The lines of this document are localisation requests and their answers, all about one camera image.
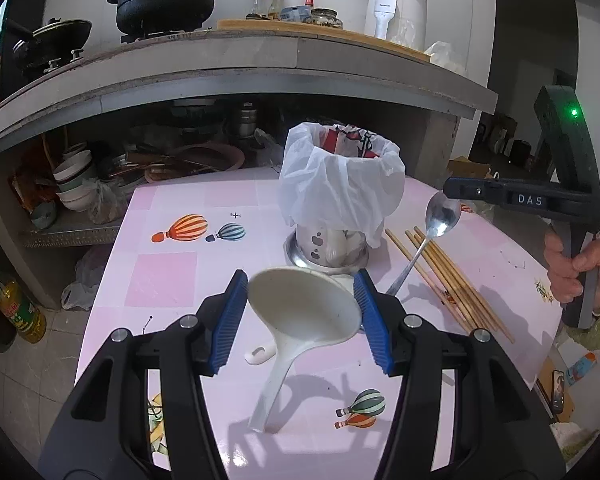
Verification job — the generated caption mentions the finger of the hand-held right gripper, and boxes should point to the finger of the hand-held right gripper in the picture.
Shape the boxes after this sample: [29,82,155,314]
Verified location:
[442,176,506,209]

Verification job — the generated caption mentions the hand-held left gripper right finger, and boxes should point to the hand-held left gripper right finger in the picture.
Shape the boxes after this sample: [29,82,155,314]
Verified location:
[352,267,566,480]

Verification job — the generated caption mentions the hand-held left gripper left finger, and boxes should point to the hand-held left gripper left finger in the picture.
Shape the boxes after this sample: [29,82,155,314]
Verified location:
[37,269,253,480]

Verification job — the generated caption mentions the metal spoon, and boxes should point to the metal spoon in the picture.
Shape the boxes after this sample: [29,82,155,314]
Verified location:
[384,192,463,297]

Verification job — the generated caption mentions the white plastic ladle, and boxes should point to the white plastic ladle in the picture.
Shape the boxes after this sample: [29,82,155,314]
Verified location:
[246,266,364,435]

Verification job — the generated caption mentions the bunch of wooden chopsticks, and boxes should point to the bunch of wooden chopsticks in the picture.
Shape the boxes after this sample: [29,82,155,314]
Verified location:
[385,226,516,345]

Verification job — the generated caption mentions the metal utensil holder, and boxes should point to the metal utensil holder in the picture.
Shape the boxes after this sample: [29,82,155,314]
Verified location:
[285,222,370,275]

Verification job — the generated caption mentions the person's right hand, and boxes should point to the person's right hand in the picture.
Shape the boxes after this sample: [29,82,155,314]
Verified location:
[544,227,600,314]

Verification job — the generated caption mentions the cardboard box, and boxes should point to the cardboard box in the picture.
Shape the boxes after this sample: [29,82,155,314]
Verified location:
[447,156,491,181]

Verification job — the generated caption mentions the pink patterned table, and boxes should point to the pink patterned table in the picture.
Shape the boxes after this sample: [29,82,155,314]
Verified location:
[75,172,566,480]

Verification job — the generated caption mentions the red and white wrapper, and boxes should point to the red and white wrapper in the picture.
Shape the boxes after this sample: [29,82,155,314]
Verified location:
[320,125,381,158]

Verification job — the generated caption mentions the white plastic bag liner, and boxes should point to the white plastic bag liner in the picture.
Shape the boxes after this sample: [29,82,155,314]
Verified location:
[279,121,407,248]

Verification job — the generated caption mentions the crumpled white plastic bag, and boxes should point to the crumpled white plastic bag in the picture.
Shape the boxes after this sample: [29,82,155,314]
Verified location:
[424,41,468,77]

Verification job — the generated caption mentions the white plastic bag on floor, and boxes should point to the white plastic bag on floor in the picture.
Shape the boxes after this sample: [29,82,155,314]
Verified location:
[61,247,111,311]

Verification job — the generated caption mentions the filled clear plastic bag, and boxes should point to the filled clear plastic bag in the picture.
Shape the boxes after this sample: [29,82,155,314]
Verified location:
[87,180,128,225]

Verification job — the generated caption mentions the perforated metal shelf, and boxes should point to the perforated metal shelf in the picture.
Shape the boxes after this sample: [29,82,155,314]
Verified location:
[22,210,126,248]

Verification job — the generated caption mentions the wooden cutting board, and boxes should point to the wooden cutting board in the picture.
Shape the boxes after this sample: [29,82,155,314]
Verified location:
[216,17,433,63]

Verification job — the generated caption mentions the white kitchen appliance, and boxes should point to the white kitchen appliance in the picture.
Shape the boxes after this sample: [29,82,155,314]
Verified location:
[361,0,437,51]

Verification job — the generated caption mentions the smartphone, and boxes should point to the smartphone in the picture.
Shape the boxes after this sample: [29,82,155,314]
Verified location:
[550,369,567,416]

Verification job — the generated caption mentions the small metal pot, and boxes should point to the small metal pot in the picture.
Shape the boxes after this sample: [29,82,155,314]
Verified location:
[230,102,258,138]

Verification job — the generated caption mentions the cooking oil bottle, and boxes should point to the cooking oil bottle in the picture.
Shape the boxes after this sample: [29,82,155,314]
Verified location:
[0,265,47,345]

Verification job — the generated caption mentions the stack of ceramic bowls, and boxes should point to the stack of ceramic bowls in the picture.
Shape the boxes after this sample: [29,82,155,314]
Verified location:
[52,142,98,211]

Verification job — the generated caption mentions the small green bowl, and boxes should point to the small green bowl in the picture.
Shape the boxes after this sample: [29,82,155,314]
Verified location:
[30,200,58,231]

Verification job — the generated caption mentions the glass pickle jar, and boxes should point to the glass pickle jar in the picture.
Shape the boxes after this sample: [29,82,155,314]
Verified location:
[307,7,345,28]

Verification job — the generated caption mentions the orange snack packets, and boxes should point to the orange snack packets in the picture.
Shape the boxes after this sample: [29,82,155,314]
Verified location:
[10,160,56,206]

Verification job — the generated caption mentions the grey concrete kitchen counter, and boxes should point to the grey concrete kitchen counter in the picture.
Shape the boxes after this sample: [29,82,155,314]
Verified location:
[0,27,501,163]

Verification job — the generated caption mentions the blue packet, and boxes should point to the blue packet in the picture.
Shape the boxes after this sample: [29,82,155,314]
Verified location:
[279,5,313,23]

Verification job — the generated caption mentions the gas stove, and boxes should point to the gas stove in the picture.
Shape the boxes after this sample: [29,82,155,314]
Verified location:
[45,25,216,73]

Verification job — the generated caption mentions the black wok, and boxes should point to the black wok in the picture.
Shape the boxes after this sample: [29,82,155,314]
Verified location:
[12,19,93,68]

